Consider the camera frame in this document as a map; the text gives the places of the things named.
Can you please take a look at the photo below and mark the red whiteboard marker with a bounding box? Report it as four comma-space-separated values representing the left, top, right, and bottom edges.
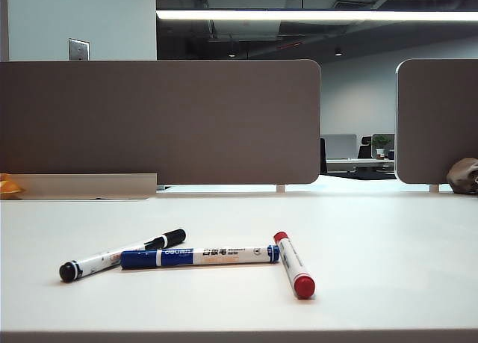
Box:
273, 231, 317, 300

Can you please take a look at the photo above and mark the black whiteboard marker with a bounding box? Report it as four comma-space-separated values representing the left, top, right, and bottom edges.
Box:
58, 228, 187, 283

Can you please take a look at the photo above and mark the blue whiteboard marker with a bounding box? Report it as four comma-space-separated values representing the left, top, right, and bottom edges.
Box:
119, 244, 281, 270

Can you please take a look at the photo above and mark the wide brown desk divider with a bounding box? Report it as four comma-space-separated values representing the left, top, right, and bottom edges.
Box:
0, 59, 322, 186

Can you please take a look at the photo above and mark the grey background desk screen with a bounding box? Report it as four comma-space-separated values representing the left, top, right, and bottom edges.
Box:
321, 134, 358, 160

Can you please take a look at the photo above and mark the white background desk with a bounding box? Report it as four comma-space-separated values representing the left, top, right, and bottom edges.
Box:
326, 158, 396, 173

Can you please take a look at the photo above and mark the black office chair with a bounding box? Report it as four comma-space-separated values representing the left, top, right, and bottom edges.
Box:
357, 135, 373, 160

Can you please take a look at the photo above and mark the potted green plant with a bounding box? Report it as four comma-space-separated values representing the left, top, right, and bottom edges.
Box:
371, 134, 392, 160

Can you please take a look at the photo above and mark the beige cardboard box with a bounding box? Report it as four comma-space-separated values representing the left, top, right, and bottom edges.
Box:
14, 173, 158, 200

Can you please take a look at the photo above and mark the long ceiling light strip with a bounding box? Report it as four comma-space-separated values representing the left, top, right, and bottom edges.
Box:
155, 9, 478, 22

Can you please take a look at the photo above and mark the narrow brown desk divider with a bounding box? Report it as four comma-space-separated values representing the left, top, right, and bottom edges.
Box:
394, 58, 478, 185

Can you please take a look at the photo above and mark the brown crumpled lump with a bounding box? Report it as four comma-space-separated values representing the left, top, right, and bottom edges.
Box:
446, 157, 478, 194

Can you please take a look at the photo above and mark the orange object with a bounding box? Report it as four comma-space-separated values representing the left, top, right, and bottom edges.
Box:
0, 173, 24, 200

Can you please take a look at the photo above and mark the metal wall plate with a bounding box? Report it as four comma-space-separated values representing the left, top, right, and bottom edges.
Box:
67, 37, 90, 61

